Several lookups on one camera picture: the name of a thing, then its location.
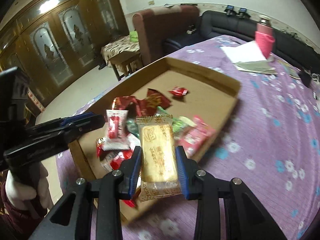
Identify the white green paper stack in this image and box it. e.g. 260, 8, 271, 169
220, 41, 277, 75

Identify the purple floral tablecloth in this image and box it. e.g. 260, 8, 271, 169
55, 34, 320, 240

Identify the green item on side table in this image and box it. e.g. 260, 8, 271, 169
129, 30, 139, 42

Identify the small white red packet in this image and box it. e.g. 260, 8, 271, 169
102, 109, 130, 151

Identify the brown armchair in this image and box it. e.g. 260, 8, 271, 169
132, 5, 200, 65

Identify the pink cartoon snack packet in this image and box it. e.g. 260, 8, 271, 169
177, 116, 215, 158

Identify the dark red foil snack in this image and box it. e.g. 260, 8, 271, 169
112, 95, 142, 117

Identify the pink thermos bottle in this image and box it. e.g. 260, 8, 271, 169
255, 15, 275, 59

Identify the black leather sofa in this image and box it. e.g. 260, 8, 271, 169
162, 10, 319, 74

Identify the cardboard tray box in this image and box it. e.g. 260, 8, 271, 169
68, 56, 242, 224

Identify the green clear candy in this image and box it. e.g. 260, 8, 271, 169
126, 106, 167, 139

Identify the small red candy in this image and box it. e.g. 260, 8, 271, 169
169, 87, 188, 98

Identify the yellow cheese cake packet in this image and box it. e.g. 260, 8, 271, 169
136, 115, 181, 202

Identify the dark red pyramid snack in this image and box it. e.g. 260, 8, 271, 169
139, 88, 171, 116

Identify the wooden glass door cabinet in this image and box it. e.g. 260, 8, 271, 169
0, 0, 130, 128

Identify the small green booklet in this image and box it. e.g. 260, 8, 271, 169
277, 59, 300, 80

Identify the side table patterned cloth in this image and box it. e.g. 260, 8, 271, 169
101, 36, 143, 81

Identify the green snack bar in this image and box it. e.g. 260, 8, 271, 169
172, 116, 196, 134

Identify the left hand white glove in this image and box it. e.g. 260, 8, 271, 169
5, 163, 53, 210

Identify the black mug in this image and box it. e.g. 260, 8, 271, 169
298, 69, 312, 88

